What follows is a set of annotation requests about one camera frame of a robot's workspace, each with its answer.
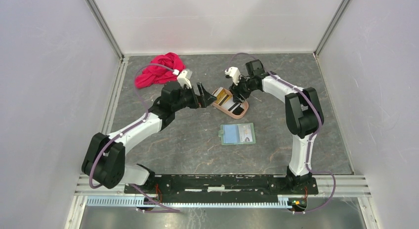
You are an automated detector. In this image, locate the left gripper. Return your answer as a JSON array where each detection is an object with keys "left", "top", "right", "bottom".
[{"left": 172, "top": 82, "right": 216, "bottom": 112}]

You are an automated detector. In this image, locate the silver VIP card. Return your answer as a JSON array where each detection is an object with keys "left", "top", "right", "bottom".
[{"left": 238, "top": 124, "right": 253, "bottom": 143}]

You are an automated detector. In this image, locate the red crumpled cloth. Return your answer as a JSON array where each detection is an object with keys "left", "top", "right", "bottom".
[{"left": 134, "top": 52, "right": 186, "bottom": 89}]

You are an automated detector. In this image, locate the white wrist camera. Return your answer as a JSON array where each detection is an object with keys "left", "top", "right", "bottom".
[
  {"left": 224, "top": 67, "right": 241, "bottom": 85},
  {"left": 172, "top": 69, "right": 192, "bottom": 89}
]

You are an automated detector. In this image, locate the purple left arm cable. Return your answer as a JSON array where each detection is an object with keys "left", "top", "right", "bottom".
[{"left": 89, "top": 63, "right": 181, "bottom": 214}]

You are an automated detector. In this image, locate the gold card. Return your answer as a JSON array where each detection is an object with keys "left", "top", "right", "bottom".
[{"left": 215, "top": 88, "right": 232, "bottom": 106}]

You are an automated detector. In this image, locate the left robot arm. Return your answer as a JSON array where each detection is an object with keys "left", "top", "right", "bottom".
[{"left": 82, "top": 81, "right": 217, "bottom": 193}]

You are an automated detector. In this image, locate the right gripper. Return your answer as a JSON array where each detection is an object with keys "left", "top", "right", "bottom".
[{"left": 229, "top": 73, "right": 257, "bottom": 104}]

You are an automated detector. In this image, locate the silver card in tray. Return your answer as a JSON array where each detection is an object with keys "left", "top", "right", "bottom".
[{"left": 227, "top": 102, "right": 243, "bottom": 113}]

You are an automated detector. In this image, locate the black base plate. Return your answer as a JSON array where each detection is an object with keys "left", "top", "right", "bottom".
[{"left": 139, "top": 174, "right": 319, "bottom": 203}]

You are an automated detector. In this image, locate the pink oval tray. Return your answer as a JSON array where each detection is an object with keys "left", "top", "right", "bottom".
[{"left": 212, "top": 87, "right": 249, "bottom": 119}]

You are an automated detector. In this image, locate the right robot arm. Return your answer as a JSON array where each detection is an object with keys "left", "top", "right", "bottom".
[{"left": 224, "top": 59, "right": 324, "bottom": 193}]

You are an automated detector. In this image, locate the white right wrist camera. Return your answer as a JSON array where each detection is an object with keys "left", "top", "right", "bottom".
[{"left": 224, "top": 67, "right": 241, "bottom": 85}]

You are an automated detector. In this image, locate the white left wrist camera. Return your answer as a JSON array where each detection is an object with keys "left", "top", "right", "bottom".
[{"left": 172, "top": 69, "right": 192, "bottom": 89}]

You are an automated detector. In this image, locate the green card holder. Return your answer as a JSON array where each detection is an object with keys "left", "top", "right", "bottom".
[{"left": 218, "top": 123, "right": 256, "bottom": 145}]

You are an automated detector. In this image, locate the white slotted cable duct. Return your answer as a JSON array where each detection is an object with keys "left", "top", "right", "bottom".
[{"left": 86, "top": 195, "right": 306, "bottom": 209}]

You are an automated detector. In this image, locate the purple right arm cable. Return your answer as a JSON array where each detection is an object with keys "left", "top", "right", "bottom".
[{"left": 229, "top": 53, "right": 337, "bottom": 215}]

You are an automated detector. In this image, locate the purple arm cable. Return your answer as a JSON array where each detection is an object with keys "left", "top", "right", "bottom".
[
  {"left": 229, "top": 53, "right": 337, "bottom": 215},
  {"left": 89, "top": 63, "right": 181, "bottom": 214}
]

